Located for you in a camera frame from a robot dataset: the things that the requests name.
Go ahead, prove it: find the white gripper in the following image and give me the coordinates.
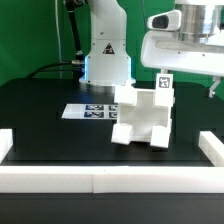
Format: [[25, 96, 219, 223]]
[[141, 31, 224, 98]]

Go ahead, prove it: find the white tagged cube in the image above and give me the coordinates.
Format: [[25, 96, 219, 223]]
[[156, 73, 173, 89]]

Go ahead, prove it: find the white chair seat part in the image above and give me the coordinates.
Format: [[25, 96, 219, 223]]
[[117, 89, 174, 143]]

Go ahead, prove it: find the white chair back part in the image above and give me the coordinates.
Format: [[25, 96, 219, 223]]
[[114, 84, 174, 107]]

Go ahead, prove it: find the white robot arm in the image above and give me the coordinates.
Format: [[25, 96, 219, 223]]
[[80, 0, 224, 91]]

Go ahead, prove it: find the white right fence bar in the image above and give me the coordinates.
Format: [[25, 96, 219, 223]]
[[198, 131, 224, 167]]

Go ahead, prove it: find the white fence bar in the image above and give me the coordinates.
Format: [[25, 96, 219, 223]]
[[0, 166, 224, 193], [198, 131, 224, 167]]

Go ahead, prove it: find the white fiducial marker sheet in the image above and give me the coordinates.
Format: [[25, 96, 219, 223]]
[[62, 104, 117, 120]]

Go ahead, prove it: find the white front fence bar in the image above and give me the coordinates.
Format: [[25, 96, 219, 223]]
[[0, 166, 224, 193]]

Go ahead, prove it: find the white left fence block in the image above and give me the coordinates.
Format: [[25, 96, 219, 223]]
[[0, 129, 13, 163]]

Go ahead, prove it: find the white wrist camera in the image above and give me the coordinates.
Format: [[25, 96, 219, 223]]
[[147, 10, 182, 31]]

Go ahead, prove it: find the black cable bundle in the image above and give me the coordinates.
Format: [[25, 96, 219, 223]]
[[25, 0, 86, 80]]

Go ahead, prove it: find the white thin cable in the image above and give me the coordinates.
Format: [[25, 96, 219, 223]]
[[54, 0, 64, 63]]

